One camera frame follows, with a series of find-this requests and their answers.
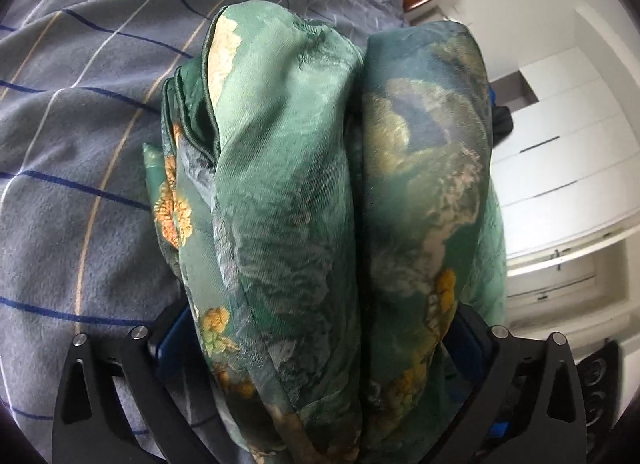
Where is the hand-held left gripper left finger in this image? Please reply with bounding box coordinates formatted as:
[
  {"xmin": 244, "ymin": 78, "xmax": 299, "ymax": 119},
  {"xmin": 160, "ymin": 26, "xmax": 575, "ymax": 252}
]
[{"xmin": 51, "ymin": 305, "xmax": 236, "ymax": 464}]

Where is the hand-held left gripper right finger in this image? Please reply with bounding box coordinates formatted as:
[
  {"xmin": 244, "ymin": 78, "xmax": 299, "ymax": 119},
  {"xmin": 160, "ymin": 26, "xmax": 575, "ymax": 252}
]
[{"xmin": 430, "ymin": 305, "xmax": 587, "ymax": 464}]

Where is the green printed jacket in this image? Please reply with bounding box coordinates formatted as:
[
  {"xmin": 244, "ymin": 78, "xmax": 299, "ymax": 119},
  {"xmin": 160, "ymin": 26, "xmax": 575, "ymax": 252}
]
[{"xmin": 142, "ymin": 4, "xmax": 508, "ymax": 464}]

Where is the bed with purple plaid duvet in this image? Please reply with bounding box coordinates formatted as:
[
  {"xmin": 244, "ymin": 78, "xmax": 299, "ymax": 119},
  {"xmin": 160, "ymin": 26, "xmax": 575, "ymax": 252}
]
[{"xmin": 0, "ymin": 0, "xmax": 407, "ymax": 464}]

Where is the white wardrobe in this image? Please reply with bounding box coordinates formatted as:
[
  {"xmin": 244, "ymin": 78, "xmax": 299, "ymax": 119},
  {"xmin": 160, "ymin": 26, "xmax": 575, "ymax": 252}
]
[{"xmin": 492, "ymin": 104, "xmax": 640, "ymax": 255}]

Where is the dark hanging jacket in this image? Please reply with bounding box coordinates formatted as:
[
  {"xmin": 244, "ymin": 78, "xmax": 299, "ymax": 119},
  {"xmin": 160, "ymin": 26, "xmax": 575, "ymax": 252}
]
[{"xmin": 492, "ymin": 104, "xmax": 513, "ymax": 145}]

